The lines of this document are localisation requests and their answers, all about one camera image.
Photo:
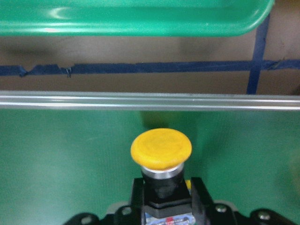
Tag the green plastic tray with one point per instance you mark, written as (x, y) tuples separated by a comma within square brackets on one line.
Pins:
[(165, 18)]

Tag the green conveyor belt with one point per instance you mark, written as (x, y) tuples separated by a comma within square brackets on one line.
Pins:
[(62, 153)]

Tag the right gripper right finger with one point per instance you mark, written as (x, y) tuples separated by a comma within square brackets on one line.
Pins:
[(202, 203)]

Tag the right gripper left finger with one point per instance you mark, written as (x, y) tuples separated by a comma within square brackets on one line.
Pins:
[(136, 205)]

